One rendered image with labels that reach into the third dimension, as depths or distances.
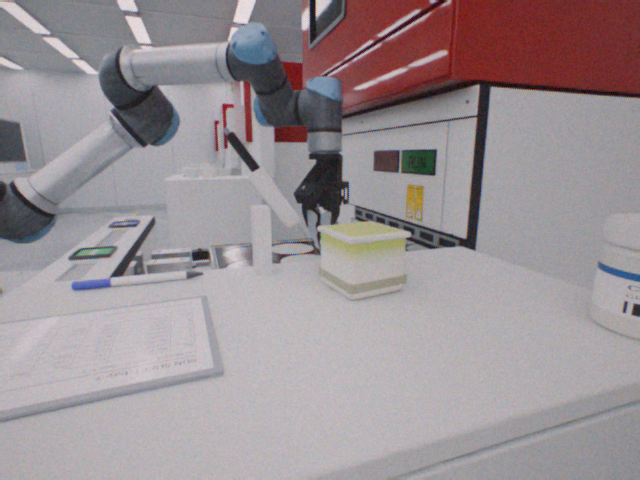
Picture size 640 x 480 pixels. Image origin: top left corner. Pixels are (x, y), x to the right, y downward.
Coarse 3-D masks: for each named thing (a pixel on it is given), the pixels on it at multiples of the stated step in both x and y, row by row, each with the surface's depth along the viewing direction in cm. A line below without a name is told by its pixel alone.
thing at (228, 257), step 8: (304, 240) 92; (312, 240) 92; (216, 248) 84; (224, 248) 84; (232, 248) 85; (240, 248) 85; (248, 248) 85; (216, 256) 79; (224, 256) 78; (232, 256) 78; (240, 256) 78; (248, 256) 78; (272, 256) 78; (280, 256) 78; (224, 264) 72; (232, 264) 72; (240, 264) 72; (248, 264) 72
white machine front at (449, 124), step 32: (448, 96) 61; (480, 96) 55; (352, 128) 99; (384, 128) 83; (416, 128) 71; (448, 128) 62; (480, 128) 56; (352, 160) 101; (448, 160) 62; (480, 160) 57; (352, 192) 102; (384, 192) 85; (448, 192) 63; (480, 192) 59; (416, 224) 74; (448, 224) 63
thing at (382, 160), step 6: (378, 156) 86; (384, 156) 83; (390, 156) 80; (396, 156) 78; (378, 162) 86; (384, 162) 83; (390, 162) 80; (396, 162) 78; (378, 168) 86; (384, 168) 83; (390, 168) 81; (396, 168) 78
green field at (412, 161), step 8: (408, 152) 73; (416, 152) 71; (424, 152) 68; (432, 152) 66; (408, 160) 73; (416, 160) 71; (424, 160) 68; (432, 160) 66; (408, 168) 74; (416, 168) 71; (424, 168) 68; (432, 168) 66
